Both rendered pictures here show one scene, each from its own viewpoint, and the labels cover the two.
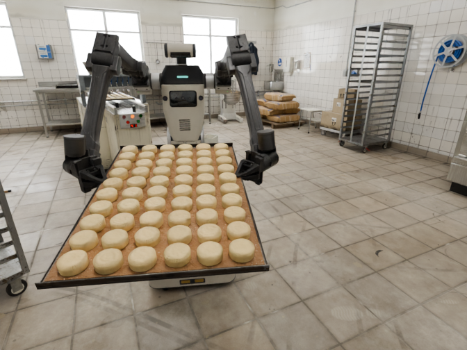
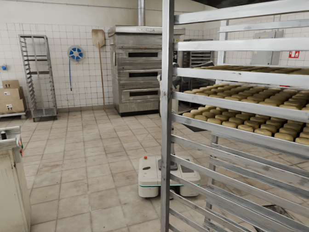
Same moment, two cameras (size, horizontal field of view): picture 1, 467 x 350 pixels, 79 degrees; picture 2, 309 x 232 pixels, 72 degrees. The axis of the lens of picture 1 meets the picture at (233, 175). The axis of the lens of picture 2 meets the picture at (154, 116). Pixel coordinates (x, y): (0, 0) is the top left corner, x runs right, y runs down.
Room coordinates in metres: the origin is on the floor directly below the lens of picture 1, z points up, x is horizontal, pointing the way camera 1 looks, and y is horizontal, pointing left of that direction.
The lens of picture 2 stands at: (1.62, 2.42, 1.48)
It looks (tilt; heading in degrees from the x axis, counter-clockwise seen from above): 17 degrees down; 275
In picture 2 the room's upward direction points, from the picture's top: straight up
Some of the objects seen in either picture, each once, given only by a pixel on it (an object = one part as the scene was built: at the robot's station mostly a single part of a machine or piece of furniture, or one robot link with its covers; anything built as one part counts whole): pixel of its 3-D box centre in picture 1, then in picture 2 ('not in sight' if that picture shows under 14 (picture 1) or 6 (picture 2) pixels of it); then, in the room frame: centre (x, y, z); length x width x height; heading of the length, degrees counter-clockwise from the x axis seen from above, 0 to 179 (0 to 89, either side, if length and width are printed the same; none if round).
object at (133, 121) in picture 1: (132, 120); (18, 147); (2.80, 1.00, 0.77); 0.24 x 0.04 x 0.14; 121
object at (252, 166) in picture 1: (244, 175); not in sight; (0.81, -0.04, 0.96); 0.09 x 0.07 x 0.07; 142
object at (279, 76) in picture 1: (274, 80); not in sight; (7.60, -1.06, 0.93); 0.99 x 0.38 x 1.09; 24
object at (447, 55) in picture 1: (443, 80); (77, 68); (3.98, -2.81, 1.10); 0.41 x 0.17 x 1.10; 24
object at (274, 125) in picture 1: (275, 121); not in sight; (6.69, -1.00, 0.06); 1.20 x 0.80 x 0.11; 27
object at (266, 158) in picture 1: (258, 164); not in sight; (0.86, -0.08, 0.97); 0.07 x 0.07 x 0.10; 52
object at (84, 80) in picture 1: (113, 89); not in sight; (3.54, 1.45, 1.01); 0.72 x 0.33 x 0.34; 121
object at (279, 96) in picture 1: (279, 96); not in sight; (6.65, -1.04, 0.62); 0.72 x 0.42 x 0.17; 31
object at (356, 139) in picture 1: (372, 89); (40, 78); (4.56, -2.16, 0.93); 0.64 x 0.51 x 1.78; 117
